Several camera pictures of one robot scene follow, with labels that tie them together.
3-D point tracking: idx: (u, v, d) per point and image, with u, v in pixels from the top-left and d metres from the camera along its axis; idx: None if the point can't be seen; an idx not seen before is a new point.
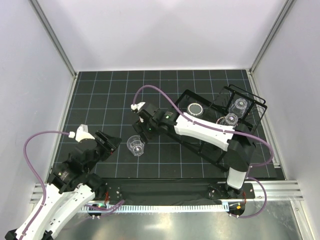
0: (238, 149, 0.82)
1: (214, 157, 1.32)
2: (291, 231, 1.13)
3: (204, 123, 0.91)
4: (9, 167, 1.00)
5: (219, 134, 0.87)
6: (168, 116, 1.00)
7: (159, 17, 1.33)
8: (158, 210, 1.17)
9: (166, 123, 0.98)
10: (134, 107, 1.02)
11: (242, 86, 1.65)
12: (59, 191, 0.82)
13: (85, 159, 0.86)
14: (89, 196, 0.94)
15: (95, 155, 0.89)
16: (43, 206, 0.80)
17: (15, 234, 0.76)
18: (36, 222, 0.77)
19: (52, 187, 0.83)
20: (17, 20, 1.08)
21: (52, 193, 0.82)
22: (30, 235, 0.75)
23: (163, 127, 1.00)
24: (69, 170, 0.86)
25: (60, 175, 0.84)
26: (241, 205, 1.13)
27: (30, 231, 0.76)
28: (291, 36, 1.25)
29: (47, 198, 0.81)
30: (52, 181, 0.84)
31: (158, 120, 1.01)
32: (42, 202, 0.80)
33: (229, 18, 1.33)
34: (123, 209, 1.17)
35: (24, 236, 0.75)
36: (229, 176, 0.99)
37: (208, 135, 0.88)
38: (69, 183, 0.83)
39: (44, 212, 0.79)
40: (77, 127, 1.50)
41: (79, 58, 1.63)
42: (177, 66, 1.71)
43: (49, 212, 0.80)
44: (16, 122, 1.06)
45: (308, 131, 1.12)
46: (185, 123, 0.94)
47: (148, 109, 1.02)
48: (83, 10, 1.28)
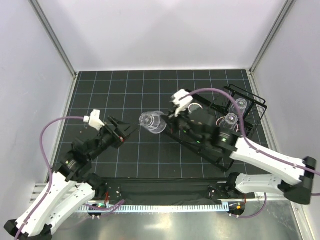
0: (310, 186, 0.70)
1: (214, 157, 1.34)
2: (291, 231, 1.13)
3: (271, 153, 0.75)
4: (9, 167, 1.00)
5: (289, 168, 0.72)
6: (224, 138, 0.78)
7: (160, 16, 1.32)
8: (158, 210, 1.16)
9: (223, 148, 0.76)
10: (176, 102, 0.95)
11: (242, 86, 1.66)
12: (66, 178, 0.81)
13: (87, 149, 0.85)
14: (90, 194, 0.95)
15: (104, 145, 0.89)
16: (48, 194, 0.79)
17: (16, 223, 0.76)
18: (39, 211, 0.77)
19: (59, 175, 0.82)
20: (17, 19, 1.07)
21: (58, 180, 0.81)
22: (32, 224, 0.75)
23: (215, 149, 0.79)
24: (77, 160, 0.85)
25: (67, 164, 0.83)
26: (241, 204, 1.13)
27: (32, 220, 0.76)
28: (291, 35, 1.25)
29: (53, 186, 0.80)
30: (59, 169, 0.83)
31: (213, 139, 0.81)
32: (47, 190, 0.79)
33: (229, 18, 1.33)
34: (123, 209, 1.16)
35: (25, 224, 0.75)
36: (243, 183, 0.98)
37: (275, 168, 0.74)
38: (76, 172, 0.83)
39: (48, 201, 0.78)
40: (77, 127, 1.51)
41: (79, 58, 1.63)
42: (177, 66, 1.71)
43: (54, 201, 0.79)
44: (16, 121, 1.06)
45: (308, 131, 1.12)
46: (246, 150, 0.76)
47: (209, 121, 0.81)
48: (83, 10, 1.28)
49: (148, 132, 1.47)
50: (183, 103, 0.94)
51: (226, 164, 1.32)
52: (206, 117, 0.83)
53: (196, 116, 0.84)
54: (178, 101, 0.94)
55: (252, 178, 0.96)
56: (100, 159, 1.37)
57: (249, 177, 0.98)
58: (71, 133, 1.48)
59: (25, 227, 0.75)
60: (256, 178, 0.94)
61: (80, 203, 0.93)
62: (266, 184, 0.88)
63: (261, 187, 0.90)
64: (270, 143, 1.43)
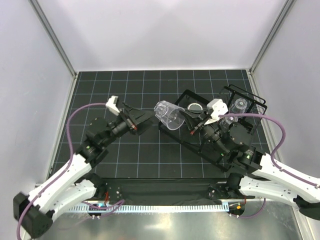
0: None
1: (214, 157, 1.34)
2: (291, 231, 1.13)
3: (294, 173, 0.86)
4: (9, 167, 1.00)
5: (310, 188, 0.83)
6: (248, 155, 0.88)
7: (160, 16, 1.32)
8: (158, 210, 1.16)
9: (249, 165, 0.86)
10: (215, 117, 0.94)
11: (242, 86, 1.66)
12: (85, 160, 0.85)
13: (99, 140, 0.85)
14: (91, 191, 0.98)
15: (117, 133, 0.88)
16: (66, 172, 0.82)
17: (28, 195, 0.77)
18: (55, 187, 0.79)
19: (79, 157, 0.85)
20: (17, 20, 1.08)
21: (78, 161, 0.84)
22: (46, 198, 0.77)
23: (240, 166, 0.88)
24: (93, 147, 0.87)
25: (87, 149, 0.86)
26: (241, 204, 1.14)
27: (47, 193, 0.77)
28: (291, 35, 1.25)
29: (72, 165, 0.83)
30: (78, 151, 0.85)
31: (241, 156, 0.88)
32: (66, 168, 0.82)
33: (229, 18, 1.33)
34: (123, 209, 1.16)
35: (38, 197, 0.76)
36: (251, 186, 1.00)
37: (297, 186, 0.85)
38: (93, 159, 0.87)
39: (65, 178, 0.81)
40: (77, 127, 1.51)
41: (79, 58, 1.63)
42: (177, 66, 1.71)
43: (69, 179, 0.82)
44: (16, 122, 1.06)
45: (308, 131, 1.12)
46: (270, 167, 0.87)
47: (246, 141, 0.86)
48: (83, 10, 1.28)
49: (149, 132, 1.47)
50: (216, 115, 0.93)
51: (226, 164, 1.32)
52: (244, 137, 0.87)
53: (235, 134, 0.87)
54: (213, 112, 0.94)
55: (260, 185, 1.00)
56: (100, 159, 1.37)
57: (257, 182, 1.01)
58: (71, 133, 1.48)
59: (38, 200, 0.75)
60: (265, 187, 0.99)
61: (79, 199, 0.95)
62: (279, 195, 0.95)
63: (273, 197, 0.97)
64: (270, 143, 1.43)
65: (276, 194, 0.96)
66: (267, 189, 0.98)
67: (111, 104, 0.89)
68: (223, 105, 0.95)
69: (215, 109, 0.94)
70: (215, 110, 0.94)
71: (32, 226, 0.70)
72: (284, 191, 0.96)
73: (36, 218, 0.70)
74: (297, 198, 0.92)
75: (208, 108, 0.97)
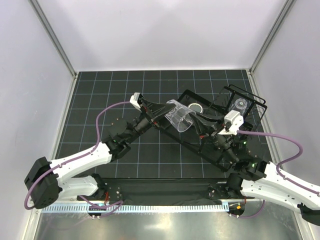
0: None
1: (214, 157, 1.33)
2: (291, 231, 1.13)
3: (296, 180, 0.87)
4: (10, 167, 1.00)
5: (313, 196, 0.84)
6: (254, 164, 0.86)
7: (160, 16, 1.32)
8: (158, 210, 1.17)
9: (254, 174, 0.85)
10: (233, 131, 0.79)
11: (242, 86, 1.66)
12: (109, 151, 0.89)
13: (121, 138, 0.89)
14: (93, 189, 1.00)
15: (139, 130, 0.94)
16: (89, 154, 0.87)
17: (50, 163, 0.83)
18: (75, 163, 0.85)
19: (104, 146, 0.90)
20: (17, 20, 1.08)
21: (102, 148, 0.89)
22: (65, 171, 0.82)
23: (245, 174, 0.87)
24: (117, 144, 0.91)
25: (112, 142, 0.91)
26: (241, 204, 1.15)
27: (67, 167, 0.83)
28: (291, 36, 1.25)
29: (96, 151, 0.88)
30: (105, 141, 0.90)
31: (248, 170, 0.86)
32: (91, 151, 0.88)
33: (230, 18, 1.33)
34: (123, 209, 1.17)
35: (59, 167, 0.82)
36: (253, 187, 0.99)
37: (300, 194, 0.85)
38: (115, 154, 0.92)
39: (87, 159, 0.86)
40: (77, 127, 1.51)
41: (79, 58, 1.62)
42: (177, 66, 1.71)
43: (89, 161, 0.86)
44: (16, 121, 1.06)
45: (309, 131, 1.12)
46: (274, 176, 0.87)
47: (260, 154, 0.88)
48: (84, 10, 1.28)
49: (149, 132, 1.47)
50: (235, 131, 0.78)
51: (226, 164, 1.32)
52: (257, 149, 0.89)
53: (250, 147, 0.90)
54: (230, 126, 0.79)
55: (263, 188, 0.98)
56: None
57: (260, 185, 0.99)
58: (71, 133, 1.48)
59: (57, 170, 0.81)
60: (268, 190, 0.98)
61: (81, 191, 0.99)
62: (283, 200, 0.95)
63: (277, 201, 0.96)
64: (270, 143, 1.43)
65: (280, 198, 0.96)
66: (270, 192, 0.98)
67: (132, 102, 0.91)
68: (240, 118, 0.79)
69: (233, 123, 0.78)
70: (233, 123, 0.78)
71: (42, 193, 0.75)
72: (288, 197, 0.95)
73: (49, 188, 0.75)
74: (300, 204, 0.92)
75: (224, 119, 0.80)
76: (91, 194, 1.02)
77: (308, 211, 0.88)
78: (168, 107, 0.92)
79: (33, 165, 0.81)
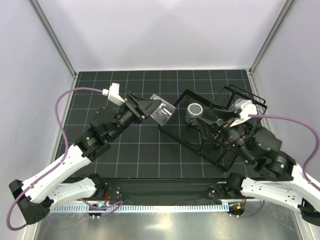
0: None
1: (214, 157, 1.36)
2: (291, 231, 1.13)
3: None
4: (10, 167, 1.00)
5: None
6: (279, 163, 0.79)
7: (160, 16, 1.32)
8: (158, 210, 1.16)
9: (281, 174, 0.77)
10: (243, 116, 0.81)
11: (242, 86, 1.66)
12: (82, 153, 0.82)
13: (105, 131, 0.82)
14: (92, 191, 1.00)
15: (124, 123, 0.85)
16: (61, 164, 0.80)
17: (22, 184, 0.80)
18: (47, 179, 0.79)
19: (77, 148, 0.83)
20: (17, 20, 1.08)
21: (74, 153, 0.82)
22: (39, 190, 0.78)
23: (270, 174, 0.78)
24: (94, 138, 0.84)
25: (88, 140, 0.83)
26: (241, 204, 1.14)
27: (39, 186, 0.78)
28: (291, 36, 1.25)
29: (68, 157, 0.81)
30: (78, 142, 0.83)
31: (273, 170, 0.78)
32: (61, 160, 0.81)
33: (229, 18, 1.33)
34: (123, 209, 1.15)
35: (31, 188, 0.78)
36: (252, 186, 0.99)
37: None
38: (93, 151, 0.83)
39: (61, 169, 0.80)
40: (77, 127, 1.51)
41: (79, 58, 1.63)
42: (177, 66, 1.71)
43: (63, 172, 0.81)
44: (16, 122, 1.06)
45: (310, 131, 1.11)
46: (300, 180, 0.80)
47: (275, 146, 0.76)
48: (84, 10, 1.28)
49: (148, 132, 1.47)
50: (246, 115, 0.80)
51: (226, 164, 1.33)
52: (271, 140, 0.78)
53: (260, 138, 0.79)
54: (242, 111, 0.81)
55: (263, 188, 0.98)
56: (99, 159, 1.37)
57: (260, 185, 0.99)
58: (71, 133, 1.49)
59: (30, 191, 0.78)
60: (269, 191, 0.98)
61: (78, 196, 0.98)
62: (284, 200, 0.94)
63: (277, 201, 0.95)
64: None
65: (280, 199, 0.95)
66: (270, 193, 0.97)
67: (113, 92, 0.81)
68: (252, 107, 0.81)
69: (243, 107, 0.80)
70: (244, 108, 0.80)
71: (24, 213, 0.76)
72: (289, 197, 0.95)
73: (27, 209, 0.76)
74: (301, 205, 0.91)
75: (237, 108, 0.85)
76: (91, 195, 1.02)
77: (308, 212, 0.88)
78: (155, 102, 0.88)
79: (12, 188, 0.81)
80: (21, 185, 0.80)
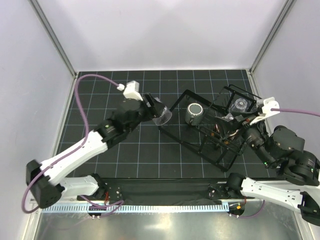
0: None
1: (214, 157, 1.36)
2: (291, 231, 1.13)
3: None
4: (10, 167, 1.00)
5: None
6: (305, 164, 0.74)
7: (160, 16, 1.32)
8: (158, 210, 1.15)
9: (307, 176, 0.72)
10: (265, 110, 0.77)
11: (242, 86, 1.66)
12: (101, 138, 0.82)
13: (127, 119, 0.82)
14: (94, 188, 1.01)
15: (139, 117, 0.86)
16: (81, 147, 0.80)
17: (41, 164, 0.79)
18: (67, 161, 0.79)
19: (97, 135, 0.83)
20: (17, 20, 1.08)
21: (93, 139, 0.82)
22: (58, 171, 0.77)
23: (296, 177, 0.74)
24: (113, 126, 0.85)
25: (107, 127, 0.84)
26: (241, 204, 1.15)
27: (58, 167, 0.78)
28: (291, 36, 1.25)
29: (88, 142, 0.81)
30: (97, 129, 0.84)
31: (297, 172, 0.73)
32: (82, 144, 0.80)
33: (229, 18, 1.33)
34: (123, 209, 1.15)
35: (50, 168, 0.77)
36: (253, 186, 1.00)
37: None
38: (111, 139, 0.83)
39: (80, 153, 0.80)
40: (77, 127, 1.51)
41: (79, 58, 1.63)
42: (177, 66, 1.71)
43: (82, 156, 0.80)
44: (16, 122, 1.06)
45: (310, 131, 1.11)
46: None
47: (297, 146, 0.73)
48: (84, 10, 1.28)
49: (148, 132, 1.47)
50: (267, 110, 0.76)
51: (226, 164, 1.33)
52: (293, 140, 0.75)
53: (281, 138, 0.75)
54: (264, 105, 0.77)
55: (263, 188, 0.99)
56: (99, 159, 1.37)
57: (260, 185, 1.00)
58: (71, 133, 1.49)
59: (49, 171, 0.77)
60: (269, 191, 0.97)
61: (83, 191, 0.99)
62: (283, 200, 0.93)
63: (277, 201, 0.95)
64: None
65: (280, 199, 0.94)
66: (270, 193, 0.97)
67: (131, 89, 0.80)
68: (275, 103, 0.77)
69: (265, 103, 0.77)
70: (265, 104, 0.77)
71: (41, 194, 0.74)
72: (288, 197, 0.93)
73: (44, 190, 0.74)
74: (301, 205, 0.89)
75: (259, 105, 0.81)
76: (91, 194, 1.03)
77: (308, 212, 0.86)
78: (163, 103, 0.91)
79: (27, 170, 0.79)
80: (39, 165, 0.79)
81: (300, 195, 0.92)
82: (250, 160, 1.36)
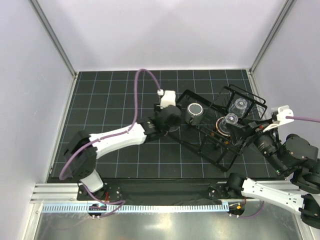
0: None
1: (214, 157, 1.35)
2: (291, 231, 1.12)
3: None
4: (10, 167, 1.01)
5: None
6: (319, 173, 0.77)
7: (160, 16, 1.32)
8: (158, 210, 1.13)
9: None
10: (280, 118, 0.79)
11: (242, 86, 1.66)
12: (144, 132, 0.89)
13: (167, 122, 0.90)
14: (98, 186, 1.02)
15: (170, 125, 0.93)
16: (126, 132, 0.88)
17: (89, 137, 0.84)
18: (113, 140, 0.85)
19: (140, 127, 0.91)
20: (17, 20, 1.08)
21: (137, 129, 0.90)
22: (103, 146, 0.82)
23: (310, 185, 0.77)
24: (153, 123, 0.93)
25: (148, 123, 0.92)
26: (241, 204, 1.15)
27: (105, 143, 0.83)
28: (292, 35, 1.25)
29: (132, 130, 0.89)
30: (139, 122, 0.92)
31: (311, 181, 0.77)
32: (127, 130, 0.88)
33: (229, 18, 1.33)
34: (123, 209, 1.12)
35: (98, 141, 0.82)
36: (255, 187, 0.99)
37: None
38: (149, 135, 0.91)
39: (124, 137, 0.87)
40: (76, 127, 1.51)
41: (79, 58, 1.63)
42: (177, 66, 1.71)
43: (125, 140, 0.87)
44: (16, 121, 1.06)
45: (312, 131, 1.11)
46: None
47: (310, 155, 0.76)
48: (84, 10, 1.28)
49: None
50: (283, 118, 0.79)
51: (226, 164, 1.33)
52: (306, 148, 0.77)
53: (295, 146, 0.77)
54: (279, 113, 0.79)
55: (264, 189, 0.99)
56: (99, 159, 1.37)
57: (261, 186, 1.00)
58: (71, 133, 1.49)
59: (97, 143, 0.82)
60: (270, 193, 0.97)
61: (88, 182, 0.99)
62: (284, 202, 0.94)
63: (278, 203, 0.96)
64: None
65: (281, 201, 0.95)
66: (272, 195, 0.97)
67: (169, 97, 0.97)
68: (289, 111, 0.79)
69: (279, 111, 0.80)
70: (280, 111, 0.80)
71: (82, 163, 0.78)
72: (290, 200, 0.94)
73: (89, 160, 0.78)
74: (303, 208, 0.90)
75: (274, 112, 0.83)
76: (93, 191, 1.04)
77: (309, 214, 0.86)
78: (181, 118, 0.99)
79: (74, 138, 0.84)
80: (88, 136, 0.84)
81: (300, 198, 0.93)
82: (251, 160, 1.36)
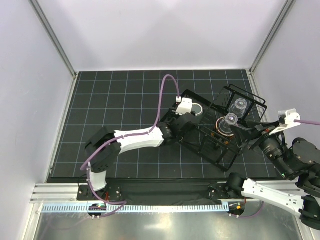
0: None
1: (214, 157, 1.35)
2: (291, 231, 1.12)
3: None
4: (10, 167, 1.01)
5: None
6: None
7: (160, 16, 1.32)
8: (158, 210, 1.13)
9: None
10: (288, 121, 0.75)
11: (242, 86, 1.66)
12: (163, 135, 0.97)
13: (183, 128, 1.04)
14: (100, 187, 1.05)
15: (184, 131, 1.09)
16: (147, 133, 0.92)
17: (114, 133, 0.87)
18: (135, 138, 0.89)
19: (159, 130, 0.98)
20: (17, 20, 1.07)
21: (157, 131, 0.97)
22: (126, 142, 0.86)
23: (315, 189, 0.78)
24: (169, 129, 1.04)
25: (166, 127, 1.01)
26: (241, 204, 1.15)
27: (128, 140, 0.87)
28: (292, 35, 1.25)
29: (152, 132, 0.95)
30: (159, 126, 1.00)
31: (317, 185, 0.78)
32: (148, 131, 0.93)
33: (230, 18, 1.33)
34: (123, 209, 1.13)
35: (122, 138, 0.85)
36: (255, 187, 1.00)
37: None
38: (166, 139, 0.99)
39: (144, 138, 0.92)
40: (76, 127, 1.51)
41: (79, 58, 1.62)
42: (177, 66, 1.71)
43: (145, 140, 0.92)
44: (16, 121, 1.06)
45: (314, 131, 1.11)
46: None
47: (317, 159, 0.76)
48: (84, 10, 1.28)
49: None
50: (292, 122, 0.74)
51: (226, 164, 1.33)
52: (313, 153, 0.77)
53: (301, 150, 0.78)
54: (287, 116, 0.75)
55: (265, 190, 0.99)
56: None
57: (262, 187, 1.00)
58: (71, 133, 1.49)
59: (120, 140, 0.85)
60: (271, 193, 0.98)
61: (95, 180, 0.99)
62: (284, 203, 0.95)
63: (278, 204, 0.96)
64: None
65: (281, 202, 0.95)
66: (272, 195, 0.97)
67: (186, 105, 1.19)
68: (297, 115, 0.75)
69: (287, 114, 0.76)
70: (287, 115, 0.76)
71: (105, 158, 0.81)
72: (290, 201, 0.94)
73: (112, 154, 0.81)
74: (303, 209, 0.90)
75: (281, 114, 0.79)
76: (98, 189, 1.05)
77: (309, 216, 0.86)
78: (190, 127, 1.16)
79: (99, 132, 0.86)
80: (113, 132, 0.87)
81: (300, 200, 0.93)
82: (251, 161, 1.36)
